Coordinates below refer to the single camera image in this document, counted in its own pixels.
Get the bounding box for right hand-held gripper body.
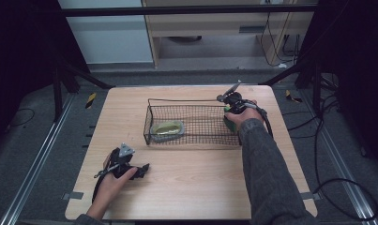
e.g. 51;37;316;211
216;80;260;115

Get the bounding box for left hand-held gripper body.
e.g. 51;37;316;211
94;142;141;181

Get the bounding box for black wire mesh basket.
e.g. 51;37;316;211
143;97;243;147

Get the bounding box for person's right hand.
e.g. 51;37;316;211
224;99;266;131

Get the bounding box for person's left hand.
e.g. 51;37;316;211
85;166;139;220

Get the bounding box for yellow-black striped tape strip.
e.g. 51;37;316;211
84;92;98;110
284;89;304;104

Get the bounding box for grey tape patch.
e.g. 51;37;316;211
300;191;322;202
61;190;84;202

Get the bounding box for black metal stand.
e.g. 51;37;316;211
51;51;116;124
258;51;324;117

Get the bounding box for light wooden desk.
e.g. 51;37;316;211
141;0;317;68

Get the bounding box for white cabinet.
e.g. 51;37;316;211
57;0;155;66

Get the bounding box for dark curtain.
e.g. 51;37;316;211
0;0;91;151
296;0;378;174

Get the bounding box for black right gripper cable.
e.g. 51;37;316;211
246;98;275;139

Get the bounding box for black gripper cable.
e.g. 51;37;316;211
246;98;275;139
91;173;107;204

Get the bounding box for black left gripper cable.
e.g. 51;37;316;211
91;173;107;204

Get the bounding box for black cables under desk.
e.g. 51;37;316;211
259;11;304;68

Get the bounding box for silver floor rail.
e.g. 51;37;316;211
298;89;378;225
0;93;76;225

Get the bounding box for long black floor cable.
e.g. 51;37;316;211
311;92;378;221

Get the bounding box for black horizontal frame bar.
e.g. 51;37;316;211
59;4;318;18

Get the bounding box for thin black floor cable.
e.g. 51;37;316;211
8;107;37;128

